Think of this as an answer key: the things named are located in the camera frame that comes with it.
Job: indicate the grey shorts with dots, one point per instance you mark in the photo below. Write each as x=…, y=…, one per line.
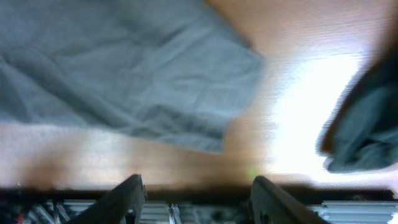
x=169, y=71

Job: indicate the black garment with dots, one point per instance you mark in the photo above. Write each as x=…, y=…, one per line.
x=363, y=135

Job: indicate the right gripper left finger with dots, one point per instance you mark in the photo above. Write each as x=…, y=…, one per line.
x=125, y=200

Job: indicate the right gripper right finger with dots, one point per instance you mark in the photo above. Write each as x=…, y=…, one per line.
x=272, y=204

